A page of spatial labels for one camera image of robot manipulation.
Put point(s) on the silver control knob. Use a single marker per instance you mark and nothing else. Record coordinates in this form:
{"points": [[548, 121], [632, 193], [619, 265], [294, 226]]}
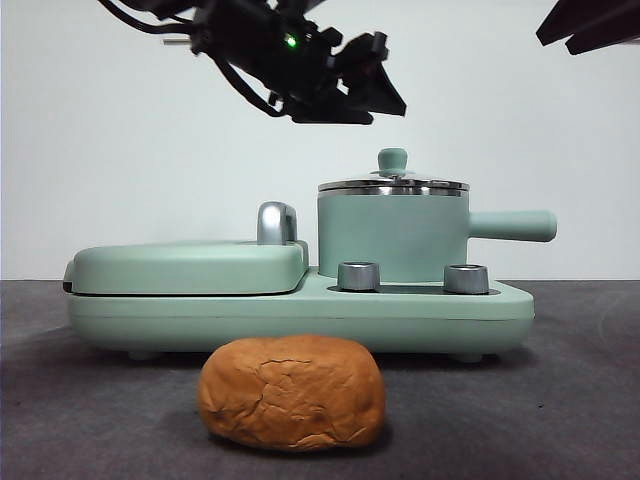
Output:
{"points": [[466, 279], [358, 277]]}

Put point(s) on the brown potato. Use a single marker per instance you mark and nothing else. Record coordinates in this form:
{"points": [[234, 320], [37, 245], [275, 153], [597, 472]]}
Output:
{"points": [[292, 395]]}

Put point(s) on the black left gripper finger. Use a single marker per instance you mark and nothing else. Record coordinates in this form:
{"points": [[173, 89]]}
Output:
{"points": [[335, 119], [382, 97]]}

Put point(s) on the white wall socket plate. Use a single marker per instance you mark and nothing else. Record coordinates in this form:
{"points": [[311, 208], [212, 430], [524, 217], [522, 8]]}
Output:
{"points": [[175, 41]]}

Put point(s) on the green griddle cover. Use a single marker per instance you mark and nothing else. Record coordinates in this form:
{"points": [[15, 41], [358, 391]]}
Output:
{"points": [[185, 270]]}

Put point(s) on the green breakfast machine base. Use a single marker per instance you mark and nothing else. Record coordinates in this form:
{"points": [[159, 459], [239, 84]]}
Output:
{"points": [[300, 325]]}

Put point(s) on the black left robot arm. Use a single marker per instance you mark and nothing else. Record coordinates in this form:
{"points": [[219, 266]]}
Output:
{"points": [[250, 35]]}

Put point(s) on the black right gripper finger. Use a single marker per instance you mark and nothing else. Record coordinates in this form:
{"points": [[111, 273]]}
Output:
{"points": [[610, 40], [590, 15]]}

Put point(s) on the glass lid with green knob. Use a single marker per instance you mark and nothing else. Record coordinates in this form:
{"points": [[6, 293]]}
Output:
{"points": [[394, 160]]}

